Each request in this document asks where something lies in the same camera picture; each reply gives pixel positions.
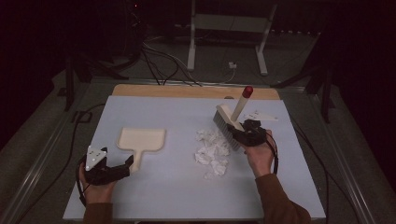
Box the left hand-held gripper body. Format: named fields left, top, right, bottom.
left=82, top=145, right=131, bottom=188

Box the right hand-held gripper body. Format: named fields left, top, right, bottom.
left=237, top=109, right=279, bottom=147

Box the cream brush with red tip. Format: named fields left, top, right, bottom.
left=212, top=85, right=254, bottom=152

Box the cream plastic dustpan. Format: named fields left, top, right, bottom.
left=116, top=126, right=167, bottom=174

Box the pile of torn white tissue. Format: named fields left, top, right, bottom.
left=194, top=129, right=232, bottom=180

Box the person's left hand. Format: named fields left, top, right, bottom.
left=78, top=162, right=119, bottom=205

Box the person's right hand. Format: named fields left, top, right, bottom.
left=244, top=130, right=276, bottom=179

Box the wooden table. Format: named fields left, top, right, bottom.
left=111, top=83, right=281, bottom=101

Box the black floor stand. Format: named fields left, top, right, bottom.
left=56, top=50, right=130, bottom=113
left=270, top=60, right=338, bottom=124

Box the white metal stand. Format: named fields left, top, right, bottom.
left=186, top=0, right=278, bottom=77

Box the dark device with red light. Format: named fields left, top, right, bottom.
left=123, top=0, right=148, bottom=62

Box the left hand-held gripper cable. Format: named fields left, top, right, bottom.
left=75, top=154, right=91, bottom=208

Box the hand-held gripper cable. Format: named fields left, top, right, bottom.
left=75, top=154, right=91, bottom=208
left=264, top=132, right=280, bottom=175

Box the right hand-held gripper cable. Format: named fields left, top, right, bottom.
left=264, top=132, right=280, bottom=175

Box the black floor cable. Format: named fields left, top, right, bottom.
left=13, top=103, right=106, bottom=224
left=289, top=115, right=362, bottom=224

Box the white plug with cable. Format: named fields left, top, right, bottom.
left=218, top=61, right=238, bottom=85

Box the aluminium floor rail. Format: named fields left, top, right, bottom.
left=306, top=90, right=379, bottom=224
left=0, top=83, right=94, bottom=224

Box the bundle of floor cables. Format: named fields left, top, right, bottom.
left=140, top=38, right=205, bottom=88

